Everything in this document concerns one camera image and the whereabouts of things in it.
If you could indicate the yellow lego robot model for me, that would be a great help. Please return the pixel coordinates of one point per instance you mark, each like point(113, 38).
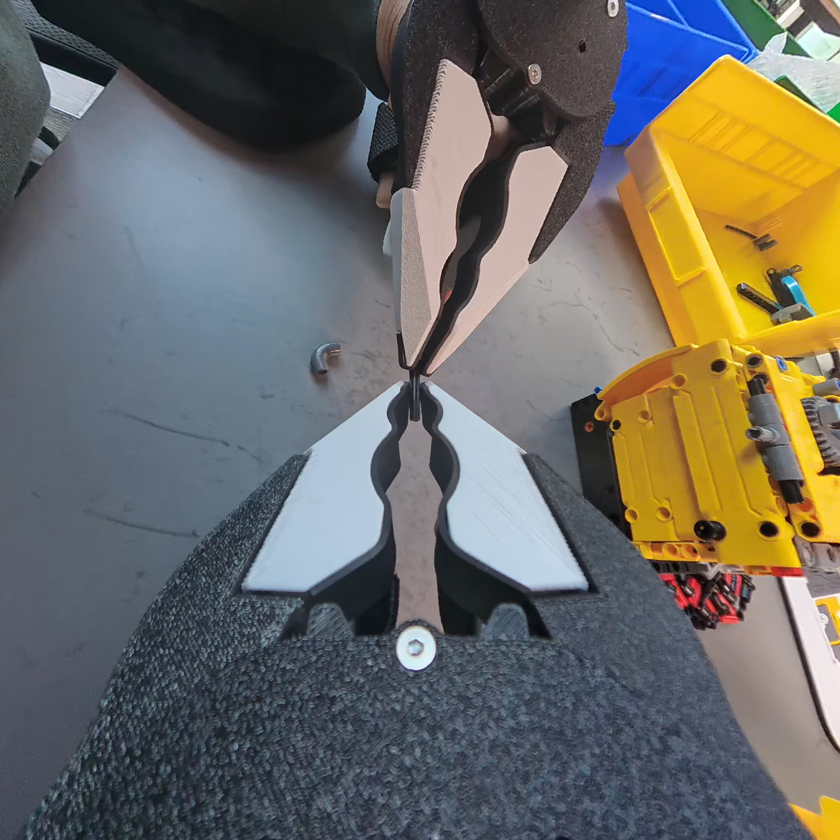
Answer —
point(689, 459)

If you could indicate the clear plastic bag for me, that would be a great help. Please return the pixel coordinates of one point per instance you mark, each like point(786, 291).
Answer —
point(800, 72)

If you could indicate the green plastic bin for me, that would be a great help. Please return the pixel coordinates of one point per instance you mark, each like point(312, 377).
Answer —
point(748, 16)
point(820, 105)

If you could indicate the small black lego connector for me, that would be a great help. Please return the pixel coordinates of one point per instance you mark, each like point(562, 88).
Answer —
point(764, 243)

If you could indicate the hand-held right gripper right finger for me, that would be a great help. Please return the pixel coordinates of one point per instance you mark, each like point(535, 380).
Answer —
point(518, 525)

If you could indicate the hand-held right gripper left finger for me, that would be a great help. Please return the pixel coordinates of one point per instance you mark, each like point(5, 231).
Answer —
point(315, 525)

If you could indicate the person's left forearm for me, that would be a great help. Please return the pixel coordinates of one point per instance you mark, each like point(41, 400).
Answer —
point(394, 39)

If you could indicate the person's left hand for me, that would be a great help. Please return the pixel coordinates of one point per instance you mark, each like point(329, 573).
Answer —
point(385, 193)

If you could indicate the grey lego panel piece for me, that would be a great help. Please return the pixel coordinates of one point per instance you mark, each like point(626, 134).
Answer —
point(791, 313)

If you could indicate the light blue lego beam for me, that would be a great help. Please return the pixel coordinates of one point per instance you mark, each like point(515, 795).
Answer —
point(797, 295)

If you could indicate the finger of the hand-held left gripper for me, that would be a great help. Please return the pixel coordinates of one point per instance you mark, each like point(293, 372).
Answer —
point(446, 164)
point(525, 203)

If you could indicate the short black lego beam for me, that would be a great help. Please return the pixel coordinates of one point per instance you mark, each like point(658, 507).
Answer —
point(754, 295)

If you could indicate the pile of black red pins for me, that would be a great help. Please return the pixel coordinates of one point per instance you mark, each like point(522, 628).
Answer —
point(709, 597)

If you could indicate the black mesh office chair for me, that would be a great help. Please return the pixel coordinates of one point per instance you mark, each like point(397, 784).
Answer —
point(65, 49)

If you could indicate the long black lego beam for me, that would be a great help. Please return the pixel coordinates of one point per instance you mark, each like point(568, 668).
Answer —
point(778, 282)

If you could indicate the blue plastic bin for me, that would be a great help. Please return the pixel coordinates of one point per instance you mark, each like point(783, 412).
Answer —
point(722, 19)
point(656, 85)

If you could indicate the thin black lego axle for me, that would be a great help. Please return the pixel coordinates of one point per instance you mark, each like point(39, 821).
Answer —
point(741, 231)

